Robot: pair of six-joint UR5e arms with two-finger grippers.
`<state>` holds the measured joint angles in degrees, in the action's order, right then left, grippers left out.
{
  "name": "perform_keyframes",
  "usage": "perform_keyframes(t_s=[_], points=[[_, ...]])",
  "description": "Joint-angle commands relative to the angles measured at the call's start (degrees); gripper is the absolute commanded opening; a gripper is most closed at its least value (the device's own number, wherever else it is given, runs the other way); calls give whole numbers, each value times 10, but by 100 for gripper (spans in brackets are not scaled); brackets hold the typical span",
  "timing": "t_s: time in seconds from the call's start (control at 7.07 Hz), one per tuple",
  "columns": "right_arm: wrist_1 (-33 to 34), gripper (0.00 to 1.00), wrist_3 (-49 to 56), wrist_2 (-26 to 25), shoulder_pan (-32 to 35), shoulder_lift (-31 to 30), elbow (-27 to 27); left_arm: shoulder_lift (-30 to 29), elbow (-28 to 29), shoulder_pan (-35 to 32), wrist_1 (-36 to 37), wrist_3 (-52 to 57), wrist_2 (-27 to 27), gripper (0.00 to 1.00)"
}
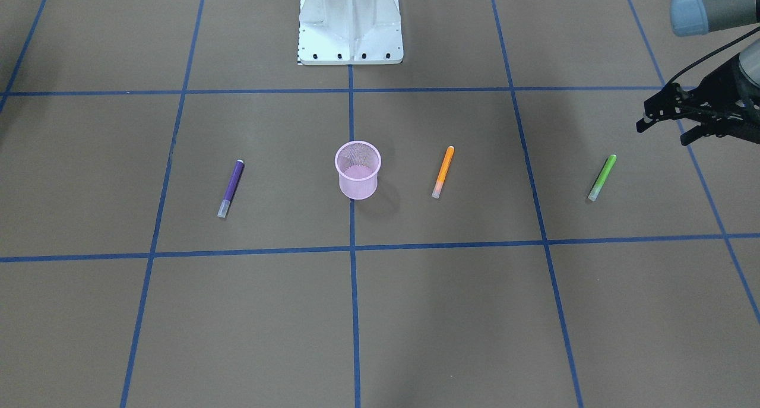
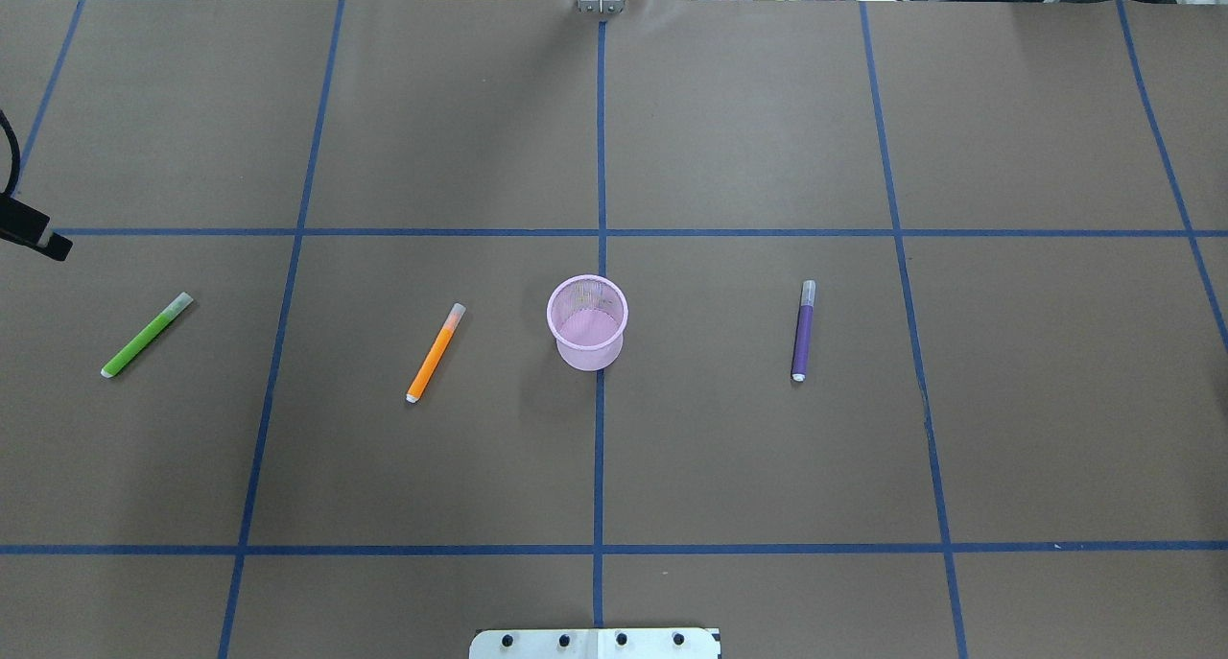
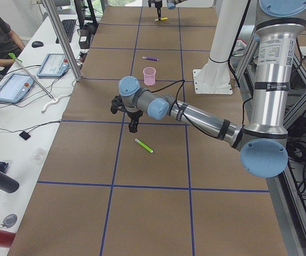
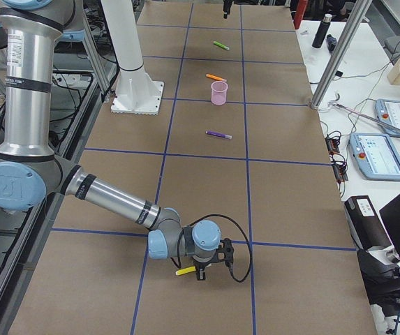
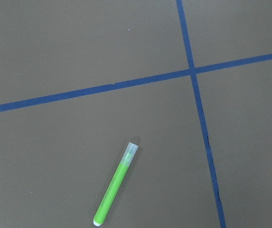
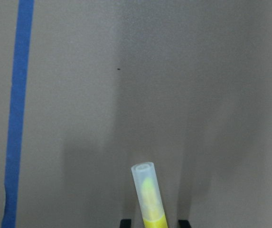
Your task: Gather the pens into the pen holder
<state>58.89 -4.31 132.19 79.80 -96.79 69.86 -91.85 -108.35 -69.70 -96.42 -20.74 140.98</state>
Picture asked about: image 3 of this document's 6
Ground black brown box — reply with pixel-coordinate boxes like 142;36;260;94
79;29;91;50

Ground round grey tag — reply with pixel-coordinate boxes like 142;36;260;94
0;213;18;228

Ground clear plastic bag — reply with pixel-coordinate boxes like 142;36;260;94
30;148;47;165

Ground long reach grabber tool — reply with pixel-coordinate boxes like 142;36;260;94
8;52;70;114

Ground purple marker pen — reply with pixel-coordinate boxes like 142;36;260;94
142;56;159;61

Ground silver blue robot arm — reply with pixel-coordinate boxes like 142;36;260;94
147;0;186;21
111;1;306;178

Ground pink mesh pen holder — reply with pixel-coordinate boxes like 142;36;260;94
143;67;156;86

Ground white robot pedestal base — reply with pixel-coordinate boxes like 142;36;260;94
193;0;249;95

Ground yellow marker pen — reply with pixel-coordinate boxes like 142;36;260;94
154;17;168;21

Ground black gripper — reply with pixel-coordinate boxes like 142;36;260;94
125;106;143;133
147;0;163;19

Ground aluminium frame post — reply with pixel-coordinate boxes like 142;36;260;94
42;0;82;82

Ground black keyboard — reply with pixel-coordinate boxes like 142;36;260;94
61;19;76;43

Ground small black square device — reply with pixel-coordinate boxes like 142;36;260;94
19;131;31;140

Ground black computer mouse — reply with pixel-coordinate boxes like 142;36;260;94
31;41;44;48

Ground far blue teach pendant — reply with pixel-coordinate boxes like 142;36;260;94
37;53;69;78

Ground near blue teach pendant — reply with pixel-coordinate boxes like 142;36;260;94
0;74;34;103

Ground blue teach pendant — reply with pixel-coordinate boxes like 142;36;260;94
37;53;69;78
0;74;34;103

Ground green marker pen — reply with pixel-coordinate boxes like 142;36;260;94
135;138;154;153

